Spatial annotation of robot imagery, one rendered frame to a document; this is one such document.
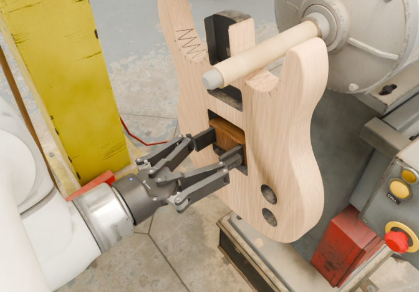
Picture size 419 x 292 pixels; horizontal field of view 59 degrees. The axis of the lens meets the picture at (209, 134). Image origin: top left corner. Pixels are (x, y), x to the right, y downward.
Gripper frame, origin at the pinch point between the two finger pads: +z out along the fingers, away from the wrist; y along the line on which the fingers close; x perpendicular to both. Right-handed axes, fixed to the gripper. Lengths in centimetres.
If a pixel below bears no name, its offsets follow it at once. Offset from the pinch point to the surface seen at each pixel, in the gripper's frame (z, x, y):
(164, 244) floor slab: 2, -96, -63
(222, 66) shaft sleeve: -2.8, 18.1, 5.9
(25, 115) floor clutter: -23, -27, -95
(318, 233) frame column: 34, -61, -5
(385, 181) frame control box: 16.5, -6.2, 20.7
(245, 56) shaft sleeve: 1.0, 18.1, 6.1
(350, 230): 34, -48, 6
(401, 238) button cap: 14.6, -14.3, 26.1
